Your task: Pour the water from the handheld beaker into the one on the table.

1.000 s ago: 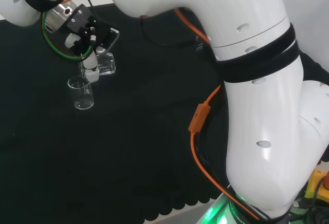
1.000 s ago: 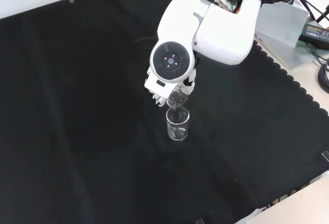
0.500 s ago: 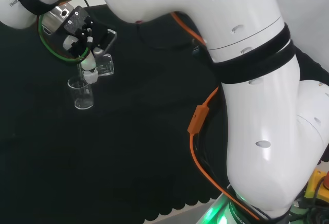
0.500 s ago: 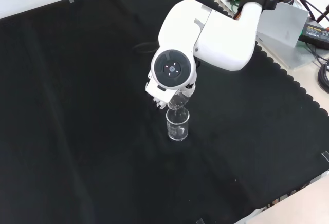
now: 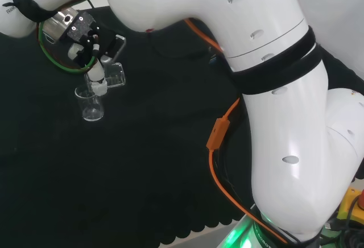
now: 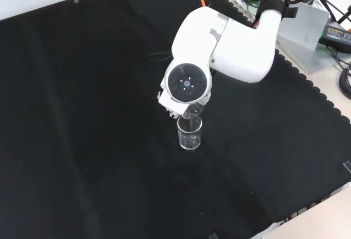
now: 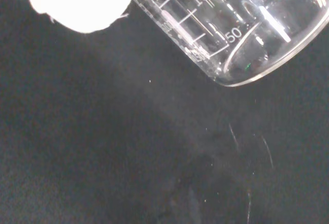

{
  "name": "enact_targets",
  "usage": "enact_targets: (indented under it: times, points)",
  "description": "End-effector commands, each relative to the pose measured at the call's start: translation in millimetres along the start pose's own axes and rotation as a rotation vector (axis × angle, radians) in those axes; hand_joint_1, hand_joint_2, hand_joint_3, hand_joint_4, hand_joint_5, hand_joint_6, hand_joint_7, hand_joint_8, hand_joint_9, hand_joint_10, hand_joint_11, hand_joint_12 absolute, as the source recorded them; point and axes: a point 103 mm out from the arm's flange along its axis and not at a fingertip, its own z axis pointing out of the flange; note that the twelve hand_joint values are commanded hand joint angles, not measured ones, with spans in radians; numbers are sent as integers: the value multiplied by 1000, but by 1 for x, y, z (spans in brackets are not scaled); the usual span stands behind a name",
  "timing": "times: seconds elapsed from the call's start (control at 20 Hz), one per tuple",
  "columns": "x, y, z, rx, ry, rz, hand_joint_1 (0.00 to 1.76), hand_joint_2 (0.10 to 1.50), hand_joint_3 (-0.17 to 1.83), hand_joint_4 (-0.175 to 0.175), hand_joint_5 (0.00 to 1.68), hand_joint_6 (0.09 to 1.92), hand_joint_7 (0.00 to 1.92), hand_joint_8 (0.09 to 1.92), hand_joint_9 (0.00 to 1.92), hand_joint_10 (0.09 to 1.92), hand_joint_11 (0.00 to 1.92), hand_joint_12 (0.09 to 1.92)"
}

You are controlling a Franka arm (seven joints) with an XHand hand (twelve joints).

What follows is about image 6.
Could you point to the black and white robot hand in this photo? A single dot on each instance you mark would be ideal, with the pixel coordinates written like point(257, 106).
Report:
point(171, 104)

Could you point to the small clear glass beaker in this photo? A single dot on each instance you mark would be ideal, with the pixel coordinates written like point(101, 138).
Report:
point(194, 111)

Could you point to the tall clear glass beaker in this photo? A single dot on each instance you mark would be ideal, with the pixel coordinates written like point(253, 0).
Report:
point(189, 140)

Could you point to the black bench cloth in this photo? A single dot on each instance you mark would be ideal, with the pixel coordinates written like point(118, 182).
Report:
point(82, 113)

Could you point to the pale board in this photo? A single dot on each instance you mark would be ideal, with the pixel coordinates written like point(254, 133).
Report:
point(307, 28)

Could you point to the black power adapter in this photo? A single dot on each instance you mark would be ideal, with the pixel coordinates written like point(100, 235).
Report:
point(336, 34)

